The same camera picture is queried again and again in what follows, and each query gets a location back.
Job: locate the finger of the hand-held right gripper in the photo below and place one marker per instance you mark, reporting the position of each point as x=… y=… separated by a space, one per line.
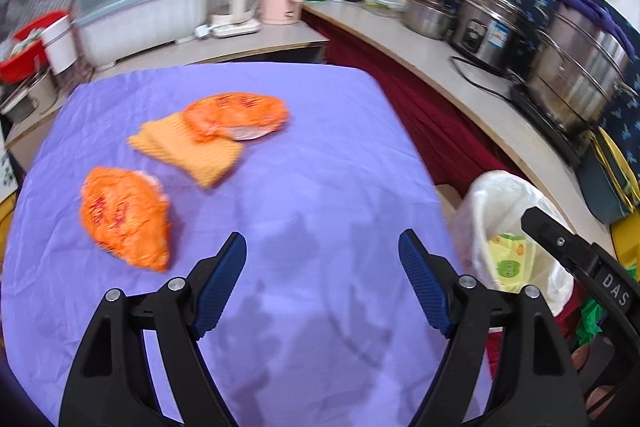
x=552 y=234

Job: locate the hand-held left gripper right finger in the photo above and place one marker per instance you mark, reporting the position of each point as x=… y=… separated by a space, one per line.
x=425 y=284

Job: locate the steel pot with lid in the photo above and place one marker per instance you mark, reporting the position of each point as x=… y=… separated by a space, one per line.
x=430 y=17

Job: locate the purple tablecloth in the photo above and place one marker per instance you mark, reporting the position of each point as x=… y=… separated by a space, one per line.
x=300 y=207

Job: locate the mustard yellow cloth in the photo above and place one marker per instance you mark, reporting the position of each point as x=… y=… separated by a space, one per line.
x=6 y=217

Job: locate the white plastic tumbler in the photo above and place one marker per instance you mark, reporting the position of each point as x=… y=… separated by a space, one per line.
x=59 y=44

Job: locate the yellow-green packaging bag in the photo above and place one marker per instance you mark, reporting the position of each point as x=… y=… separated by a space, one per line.
x=510 y=262

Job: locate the green plastic bag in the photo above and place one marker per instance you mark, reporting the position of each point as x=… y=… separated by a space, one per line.
x=590 y=319

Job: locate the dark teal bag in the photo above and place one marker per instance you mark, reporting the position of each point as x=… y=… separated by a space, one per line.
x=605 y=182

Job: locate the trash bin with white bag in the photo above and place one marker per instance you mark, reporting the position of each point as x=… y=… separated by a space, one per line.
x=480 y=207

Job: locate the orange snack packet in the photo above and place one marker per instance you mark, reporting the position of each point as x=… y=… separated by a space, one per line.
x=235 y=117
x=125 y=217

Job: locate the large steel steamer pot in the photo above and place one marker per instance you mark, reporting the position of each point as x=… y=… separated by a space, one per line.
x=580 y=67

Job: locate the red plastic basin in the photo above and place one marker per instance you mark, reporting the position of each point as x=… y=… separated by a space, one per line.
x=20 y=52

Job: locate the white dish rack grey lid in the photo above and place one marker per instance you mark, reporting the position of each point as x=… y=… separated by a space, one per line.
x=145 y=7

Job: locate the dark red curtain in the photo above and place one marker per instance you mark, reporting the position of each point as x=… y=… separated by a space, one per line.
x=425 y=117

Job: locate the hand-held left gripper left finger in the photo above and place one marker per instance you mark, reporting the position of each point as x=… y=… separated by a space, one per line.
x=220 y=284

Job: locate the steel rice cooker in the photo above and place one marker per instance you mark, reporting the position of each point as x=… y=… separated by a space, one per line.
x=495 y=29

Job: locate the orange-yellow dish cloth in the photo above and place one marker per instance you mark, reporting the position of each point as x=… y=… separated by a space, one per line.
x=200 y=154

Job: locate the clear glass bowl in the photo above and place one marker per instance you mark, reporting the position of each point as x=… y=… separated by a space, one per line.
x=382 y=4

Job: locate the black induction cooker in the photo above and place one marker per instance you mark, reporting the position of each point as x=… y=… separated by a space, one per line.
x=550 y=127

